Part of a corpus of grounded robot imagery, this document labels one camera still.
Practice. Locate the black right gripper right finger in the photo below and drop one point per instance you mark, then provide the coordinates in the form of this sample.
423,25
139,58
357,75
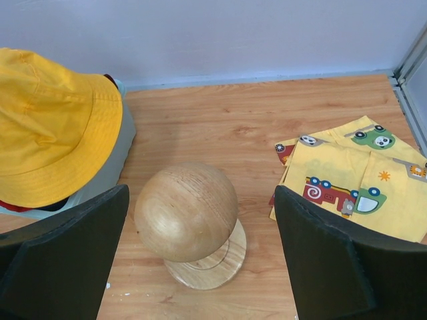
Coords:
342,270

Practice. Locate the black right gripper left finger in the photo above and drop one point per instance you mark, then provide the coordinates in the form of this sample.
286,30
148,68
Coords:
58,267

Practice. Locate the yellow bucket hat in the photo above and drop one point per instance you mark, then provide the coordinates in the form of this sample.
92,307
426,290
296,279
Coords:
58,128

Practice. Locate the red bucket hat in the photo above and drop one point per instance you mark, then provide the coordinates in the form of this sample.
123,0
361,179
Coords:
9,208

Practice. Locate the yellow cartoon print cloth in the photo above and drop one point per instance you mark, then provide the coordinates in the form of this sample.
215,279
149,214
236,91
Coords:
362,172

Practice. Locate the light teal plastic bin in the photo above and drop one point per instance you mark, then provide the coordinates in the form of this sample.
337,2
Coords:
106,178

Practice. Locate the wooden hat stand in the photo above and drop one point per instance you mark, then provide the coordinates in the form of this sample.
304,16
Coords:
187,214

